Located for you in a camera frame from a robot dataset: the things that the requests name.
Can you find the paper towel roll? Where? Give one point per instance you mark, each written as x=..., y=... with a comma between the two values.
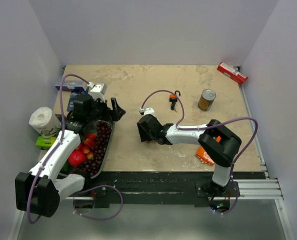
x=45, y=122

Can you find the red apple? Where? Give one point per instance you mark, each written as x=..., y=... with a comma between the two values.
x=76, y=158

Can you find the aluminium rail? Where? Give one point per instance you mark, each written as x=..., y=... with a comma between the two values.
x=259, y=189

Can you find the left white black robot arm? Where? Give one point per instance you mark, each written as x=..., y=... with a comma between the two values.
x=39, y=191

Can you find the small peach fruits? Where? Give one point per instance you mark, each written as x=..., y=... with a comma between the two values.
x=87, y=146

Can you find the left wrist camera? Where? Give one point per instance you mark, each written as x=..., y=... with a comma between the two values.
x=97, y=91

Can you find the orange blister pack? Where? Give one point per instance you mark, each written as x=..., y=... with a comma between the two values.
x=204, y=157

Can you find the orange black padlock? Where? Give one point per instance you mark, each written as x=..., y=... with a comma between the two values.
x=173, y=97

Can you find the green lime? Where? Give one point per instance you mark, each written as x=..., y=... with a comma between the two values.
x=65, y=168

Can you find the grey fruit tray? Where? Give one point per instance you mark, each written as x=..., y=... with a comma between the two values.
x=81, y=129

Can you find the red cardboard box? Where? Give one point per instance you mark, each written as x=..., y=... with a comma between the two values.
x=232, y=73

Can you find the blue blister pack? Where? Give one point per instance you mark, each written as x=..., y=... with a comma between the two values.
x=72, y=98

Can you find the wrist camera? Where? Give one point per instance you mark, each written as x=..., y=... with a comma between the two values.
x=97, y=91
x=147, y=111

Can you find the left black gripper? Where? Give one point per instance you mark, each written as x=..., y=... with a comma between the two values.
x=114, y=115

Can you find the green box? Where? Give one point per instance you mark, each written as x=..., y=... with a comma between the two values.
x=45, y=143

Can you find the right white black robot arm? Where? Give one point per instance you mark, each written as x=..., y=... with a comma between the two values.
x=219, y=142

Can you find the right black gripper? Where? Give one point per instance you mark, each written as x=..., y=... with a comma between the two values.
x=144, y=137

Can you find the purple grapes bunch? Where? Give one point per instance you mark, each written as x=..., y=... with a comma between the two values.
x=92, y=167

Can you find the blue white box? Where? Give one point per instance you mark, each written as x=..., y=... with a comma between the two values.
x=74, y=85

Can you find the tin can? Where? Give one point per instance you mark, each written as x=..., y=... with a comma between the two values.
x=206, y=99

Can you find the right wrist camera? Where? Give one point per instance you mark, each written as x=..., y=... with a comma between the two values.
x=147, y=111

